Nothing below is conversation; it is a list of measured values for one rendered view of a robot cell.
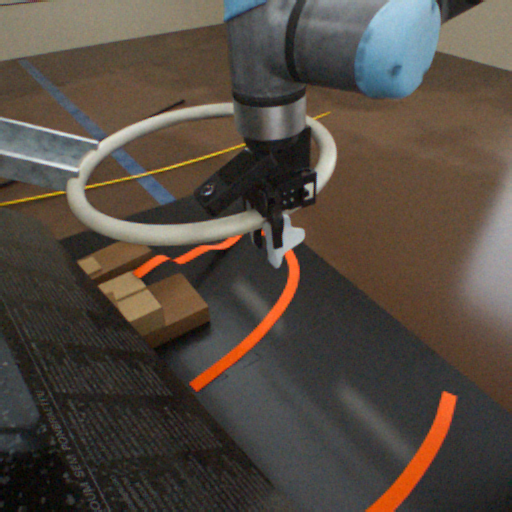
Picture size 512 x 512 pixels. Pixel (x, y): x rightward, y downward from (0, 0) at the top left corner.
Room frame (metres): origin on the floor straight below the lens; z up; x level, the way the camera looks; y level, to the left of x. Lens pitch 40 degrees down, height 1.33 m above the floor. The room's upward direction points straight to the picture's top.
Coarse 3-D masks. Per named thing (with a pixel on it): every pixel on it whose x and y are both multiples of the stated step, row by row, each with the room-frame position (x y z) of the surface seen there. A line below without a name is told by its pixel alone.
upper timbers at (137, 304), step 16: (128, 272) 1.24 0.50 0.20; (112, 288) 1.15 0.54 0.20; (128, 288) 1.15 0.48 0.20; (144, 288) 1.16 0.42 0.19; (128, 304) 1.07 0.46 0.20; (144, 304) 1.07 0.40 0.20; (160, 304) 1.08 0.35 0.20; (128, 320) 1.00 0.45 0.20; (144, 320) 1.02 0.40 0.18; (160, 320) 1.05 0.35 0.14
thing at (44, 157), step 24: (0, 120) 0.79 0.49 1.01; (0, 144) 0.77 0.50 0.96; (24, 144) 0.79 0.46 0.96; (48, 144) 0.79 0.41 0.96; (72, 144) 0.78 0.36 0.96; (96, 144) 0.78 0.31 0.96; (0, 168) 0.68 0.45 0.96; (24, 168) 0.68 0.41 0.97; (48, 168) 0.67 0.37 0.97; (72, 168) 0.68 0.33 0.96
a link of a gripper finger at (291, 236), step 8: (288, 216) 0.51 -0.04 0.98; (264, 224) 0.50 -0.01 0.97; (288, 224) 0.51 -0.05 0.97; (288, 232) 0.51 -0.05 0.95; (296, 232) 0.51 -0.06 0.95; (272, 240) 0.48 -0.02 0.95; (288, 240) 0.50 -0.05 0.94; (296, 240) 0.51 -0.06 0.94; (272, 248) 0.49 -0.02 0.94; (280, 248) 0.49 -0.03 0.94; (288, 248) 0.50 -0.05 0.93; (272, 256) 0.49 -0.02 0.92; (280, 256) 0.49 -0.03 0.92; (272, 264) 0.50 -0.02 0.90
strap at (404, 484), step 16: (160, 256) 1.33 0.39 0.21; (192, 256) 1.44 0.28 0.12; (288, 256) 1.56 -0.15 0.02; (144, 272) 1.22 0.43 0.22; (288, 288) 1.34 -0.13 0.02; (288, 304) 1.25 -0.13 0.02; (272, 320) 1.16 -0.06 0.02; (256, 336) 1.08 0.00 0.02; (240, 352) 1.00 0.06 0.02; (208, 368) 0.93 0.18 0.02; (224, 368) 0.93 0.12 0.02; (192, 384) 0.86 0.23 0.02; (448, 400) 0.80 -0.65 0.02; (448, 416) 0.74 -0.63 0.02; (432, 432) 0.69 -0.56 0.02; (432, 448) 0.63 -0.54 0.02; (416, 464) 0.58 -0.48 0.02; (400, 480) 0.54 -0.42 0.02; (416, 480) 0.54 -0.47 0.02; (384, 496) 0.49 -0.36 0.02; (400, 496) 0.49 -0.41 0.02
